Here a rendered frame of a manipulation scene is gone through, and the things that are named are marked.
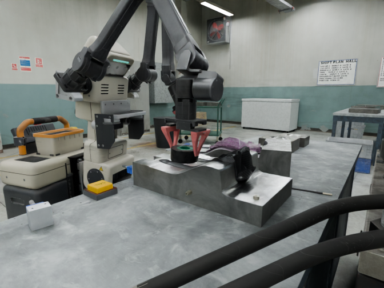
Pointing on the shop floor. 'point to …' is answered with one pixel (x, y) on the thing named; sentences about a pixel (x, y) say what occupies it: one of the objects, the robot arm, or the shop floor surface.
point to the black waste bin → (161, 142)
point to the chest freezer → (270, 114)
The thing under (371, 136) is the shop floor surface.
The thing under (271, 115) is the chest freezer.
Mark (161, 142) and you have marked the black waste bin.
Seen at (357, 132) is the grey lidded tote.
